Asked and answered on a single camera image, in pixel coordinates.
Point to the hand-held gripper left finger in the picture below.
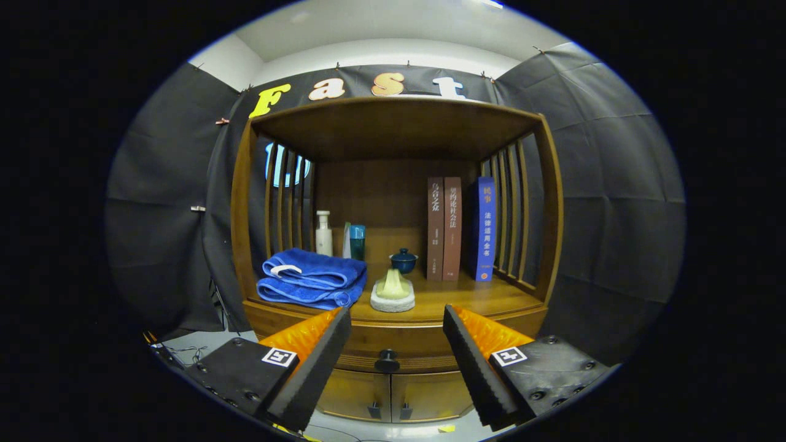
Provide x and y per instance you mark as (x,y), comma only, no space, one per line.
(319,362)

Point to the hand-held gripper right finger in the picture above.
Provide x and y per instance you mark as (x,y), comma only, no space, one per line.
(473,362)

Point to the wooden drawer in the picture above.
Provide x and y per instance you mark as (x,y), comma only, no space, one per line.
(424,356)

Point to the pale green soap with tray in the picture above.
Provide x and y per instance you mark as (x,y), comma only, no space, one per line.
(393,288)

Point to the wooden cabinet door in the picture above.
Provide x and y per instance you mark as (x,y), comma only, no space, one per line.
(430,396)
(356,396)

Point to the wooden countertop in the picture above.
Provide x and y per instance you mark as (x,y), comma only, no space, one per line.
(466,298)

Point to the wooden cabinet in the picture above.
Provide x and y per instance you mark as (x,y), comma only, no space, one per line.
(393,129)

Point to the folded blue towel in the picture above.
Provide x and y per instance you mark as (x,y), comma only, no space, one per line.
(307,264)

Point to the white tube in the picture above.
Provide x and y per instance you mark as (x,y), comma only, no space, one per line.
(346,245)

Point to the dark blue lidded teacup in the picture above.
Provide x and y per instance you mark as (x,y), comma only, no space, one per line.
(403,263)

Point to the white pump bottle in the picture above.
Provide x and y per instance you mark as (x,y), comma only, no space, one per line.
(323,239)

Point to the teal bottle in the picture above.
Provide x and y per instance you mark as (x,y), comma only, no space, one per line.
(357,242)

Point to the blue book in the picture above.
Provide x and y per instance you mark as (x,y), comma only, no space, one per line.
(486,233)

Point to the reddish brown book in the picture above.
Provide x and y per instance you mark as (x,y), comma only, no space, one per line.
(452,233)

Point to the dark brown book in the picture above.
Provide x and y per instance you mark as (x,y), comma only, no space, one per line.
(435,233)

